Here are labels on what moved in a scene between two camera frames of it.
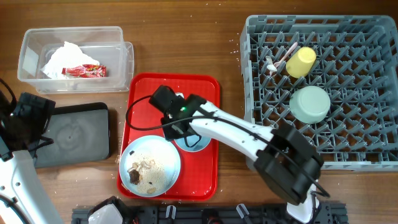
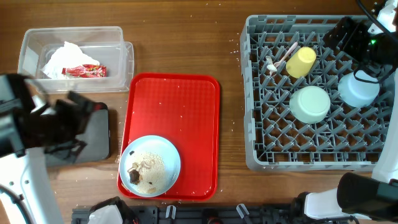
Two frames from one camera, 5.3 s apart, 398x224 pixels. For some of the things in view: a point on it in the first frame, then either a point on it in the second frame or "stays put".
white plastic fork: [271, 67] stays put
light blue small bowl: [203, 142] → [358, 89]
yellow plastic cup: [301, 61] stays put
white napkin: [69, 55] stays put
